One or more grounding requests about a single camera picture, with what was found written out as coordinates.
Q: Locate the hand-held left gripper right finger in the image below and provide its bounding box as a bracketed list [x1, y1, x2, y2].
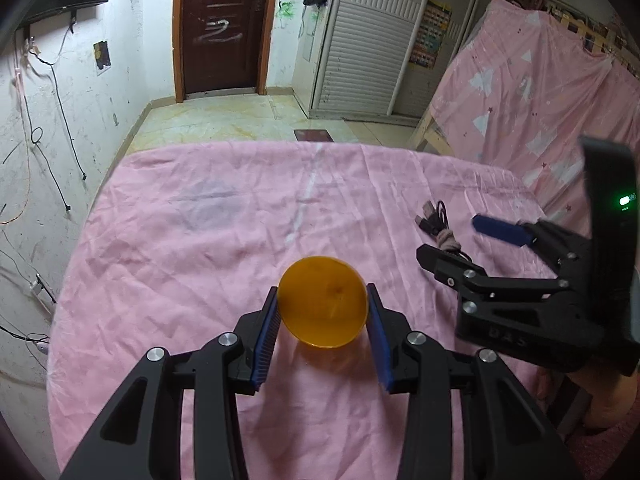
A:
[365, 282, 583, 480]

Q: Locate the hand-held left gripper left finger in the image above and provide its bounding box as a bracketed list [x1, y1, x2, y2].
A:
[59, 286, 280, 480]

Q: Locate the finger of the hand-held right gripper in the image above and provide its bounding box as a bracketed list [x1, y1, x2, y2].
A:
[416, 244, 573, 316]
[471, 214, 591, 281]

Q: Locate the black usb cable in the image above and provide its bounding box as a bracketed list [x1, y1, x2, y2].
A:
[415, 201, 473, 261]

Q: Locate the yellow plastic cup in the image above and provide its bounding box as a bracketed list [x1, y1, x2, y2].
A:
[277, 256, 370, 347]

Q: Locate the pink bedsheet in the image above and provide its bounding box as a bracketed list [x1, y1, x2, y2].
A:
[45, 141, 566, 480]

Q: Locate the pink printed curtain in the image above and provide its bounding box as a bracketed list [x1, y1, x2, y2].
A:
[430, 0, 640, 221]

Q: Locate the colourful chart poster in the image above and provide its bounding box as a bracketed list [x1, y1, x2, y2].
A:
[409, 0, 452, 70]

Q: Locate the white slatted wardrobe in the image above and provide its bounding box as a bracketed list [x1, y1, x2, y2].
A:
[292, 0, 493, 121]

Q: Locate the white power strip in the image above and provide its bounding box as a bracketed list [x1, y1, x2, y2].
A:
[29, 274, 57, 306]

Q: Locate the dark brown wooden door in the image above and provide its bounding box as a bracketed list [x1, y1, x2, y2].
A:
[172, 0, 282, 103]

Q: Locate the wooden bunk bed frame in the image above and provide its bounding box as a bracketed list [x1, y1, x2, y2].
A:
[407, 0, 640, 156]

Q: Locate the black power cable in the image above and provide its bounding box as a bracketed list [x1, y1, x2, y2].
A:
[22, 20, 88, 181]

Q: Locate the damaged wall socket box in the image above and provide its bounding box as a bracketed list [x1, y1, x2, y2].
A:
[92, 40, 112, 73]

